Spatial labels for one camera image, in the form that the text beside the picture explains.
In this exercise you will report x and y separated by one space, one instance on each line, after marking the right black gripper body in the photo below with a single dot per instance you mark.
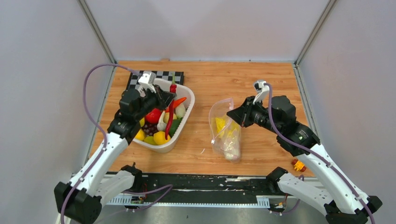
259 117

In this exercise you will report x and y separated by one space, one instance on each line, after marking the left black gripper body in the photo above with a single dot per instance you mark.
149 102

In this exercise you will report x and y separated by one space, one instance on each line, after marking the yellow napa cabbage toy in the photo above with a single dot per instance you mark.
227 138

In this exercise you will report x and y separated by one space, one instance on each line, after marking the white eggplant toy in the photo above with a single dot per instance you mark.
180 111

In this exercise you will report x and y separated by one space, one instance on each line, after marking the clear zip top bag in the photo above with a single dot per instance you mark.
219 109

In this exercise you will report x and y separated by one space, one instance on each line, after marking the orange carrot toy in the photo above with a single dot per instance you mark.
176 103

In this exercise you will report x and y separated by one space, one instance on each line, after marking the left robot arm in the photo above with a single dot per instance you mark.
84 195

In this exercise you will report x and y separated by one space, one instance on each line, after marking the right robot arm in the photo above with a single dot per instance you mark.
340 200

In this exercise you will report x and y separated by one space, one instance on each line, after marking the white plastic basket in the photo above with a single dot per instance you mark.
181 91

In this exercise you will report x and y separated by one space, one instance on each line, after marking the black white checkerboard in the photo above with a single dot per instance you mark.
166 75

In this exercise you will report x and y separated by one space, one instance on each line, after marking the white garlic toy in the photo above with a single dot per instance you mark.
161 125

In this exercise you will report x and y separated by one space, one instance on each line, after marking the purple grapes toy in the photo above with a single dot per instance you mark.
150 129

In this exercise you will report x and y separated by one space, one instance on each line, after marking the yellow lemon toy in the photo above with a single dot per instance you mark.
140 135
161 138

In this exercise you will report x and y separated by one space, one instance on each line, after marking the green yellow mango toy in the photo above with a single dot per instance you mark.
150 140

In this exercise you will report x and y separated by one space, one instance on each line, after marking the yellow red toy car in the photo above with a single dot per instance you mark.
298 165

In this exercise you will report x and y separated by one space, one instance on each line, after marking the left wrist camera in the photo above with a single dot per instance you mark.
146 82

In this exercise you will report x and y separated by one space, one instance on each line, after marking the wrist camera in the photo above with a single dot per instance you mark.
146 82
262 90

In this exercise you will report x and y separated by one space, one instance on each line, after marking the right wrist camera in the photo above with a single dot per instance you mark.
262 90

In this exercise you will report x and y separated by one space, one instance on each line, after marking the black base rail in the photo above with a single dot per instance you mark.
216 189

